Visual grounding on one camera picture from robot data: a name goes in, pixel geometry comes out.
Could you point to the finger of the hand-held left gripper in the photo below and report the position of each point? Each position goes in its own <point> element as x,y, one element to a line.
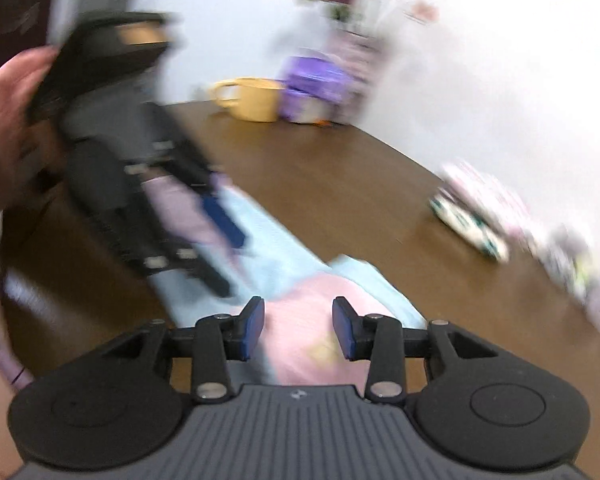
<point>222,220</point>
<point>205,275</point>

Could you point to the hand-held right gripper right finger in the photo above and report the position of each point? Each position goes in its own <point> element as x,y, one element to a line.
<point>342,327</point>

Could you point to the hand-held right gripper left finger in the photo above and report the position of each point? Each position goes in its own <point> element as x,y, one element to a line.
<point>254,327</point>

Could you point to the pink and blue sleeveless top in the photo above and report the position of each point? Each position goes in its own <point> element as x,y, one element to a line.
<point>300,310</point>

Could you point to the person's left hand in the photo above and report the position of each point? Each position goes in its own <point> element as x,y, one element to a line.
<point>5,135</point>

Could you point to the yellow mug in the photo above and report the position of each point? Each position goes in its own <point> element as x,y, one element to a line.
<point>255,100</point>

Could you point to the purple tissue pack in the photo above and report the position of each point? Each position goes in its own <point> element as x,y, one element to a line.
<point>320,77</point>
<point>305,110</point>

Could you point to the white green-flowered folded cloth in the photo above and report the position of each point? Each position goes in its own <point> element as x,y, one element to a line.
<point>470,230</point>

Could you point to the pink floral folded cloth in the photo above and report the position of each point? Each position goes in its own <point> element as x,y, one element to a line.
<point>490,195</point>

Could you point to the fuzzy purple vase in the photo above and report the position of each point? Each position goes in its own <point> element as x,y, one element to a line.
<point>360,60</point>

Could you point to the white astronaut speaker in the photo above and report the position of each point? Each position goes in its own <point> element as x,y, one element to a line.
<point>570,255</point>

